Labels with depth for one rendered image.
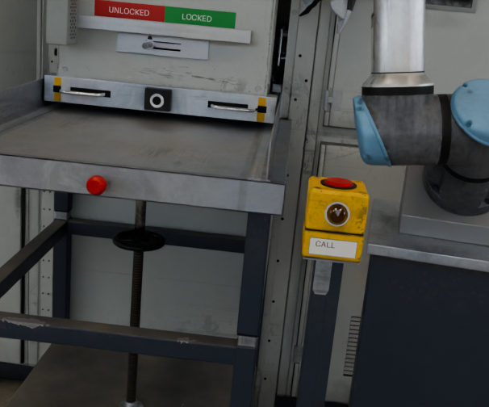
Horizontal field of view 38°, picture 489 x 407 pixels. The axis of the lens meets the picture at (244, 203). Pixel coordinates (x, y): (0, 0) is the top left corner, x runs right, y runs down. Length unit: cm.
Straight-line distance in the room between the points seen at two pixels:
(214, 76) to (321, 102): 33
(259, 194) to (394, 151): 23
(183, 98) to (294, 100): 33
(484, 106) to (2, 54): 118
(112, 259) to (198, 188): 85
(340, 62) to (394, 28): 66
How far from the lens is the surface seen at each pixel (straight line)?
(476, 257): 127
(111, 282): 203
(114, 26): 164
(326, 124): 183
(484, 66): 186
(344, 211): 94
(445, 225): 132
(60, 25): 160
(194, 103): 165
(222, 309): 200
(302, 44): 183
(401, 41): 117
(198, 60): 165
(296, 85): 183
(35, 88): 170
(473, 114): 116
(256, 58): 164
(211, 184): 119
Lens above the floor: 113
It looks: 16 degrees down
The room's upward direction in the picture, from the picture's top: 5 degrees clockwise
